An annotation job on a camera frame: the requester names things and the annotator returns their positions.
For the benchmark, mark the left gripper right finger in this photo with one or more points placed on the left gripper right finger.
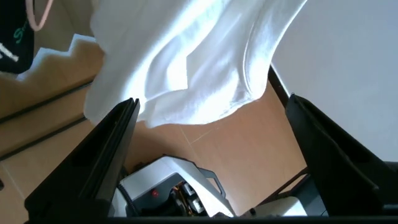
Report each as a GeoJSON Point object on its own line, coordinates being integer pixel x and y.
{"type": "Point", "coordinates": [335, 174]}

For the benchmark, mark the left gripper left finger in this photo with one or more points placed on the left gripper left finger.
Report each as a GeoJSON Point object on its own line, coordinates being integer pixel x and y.
{"type": "Point", "coordinates": [62, 189]}

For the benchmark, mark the black shorts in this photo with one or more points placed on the black shorts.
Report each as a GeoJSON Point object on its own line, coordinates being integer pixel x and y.
{"type": "Point", "coordinates": [15, 18]}

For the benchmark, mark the white garment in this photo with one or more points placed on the white garment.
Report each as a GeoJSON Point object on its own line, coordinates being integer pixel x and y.
{"type": "Point", "coordinates": [186, 62]}

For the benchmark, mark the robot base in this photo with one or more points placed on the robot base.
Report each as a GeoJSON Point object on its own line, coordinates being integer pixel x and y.
{"type": "Point", "coordinates": [161, 174]}

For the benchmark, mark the black clothes rack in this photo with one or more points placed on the black clothes rack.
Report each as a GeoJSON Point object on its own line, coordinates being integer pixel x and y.
{"type": "Point", "coordinates": [46, 102]}

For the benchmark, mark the pink clothes hanger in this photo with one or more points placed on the pink clothes hanger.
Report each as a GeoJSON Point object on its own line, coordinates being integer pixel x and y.
{"type": "Point", "coordinates": [35, 29]}

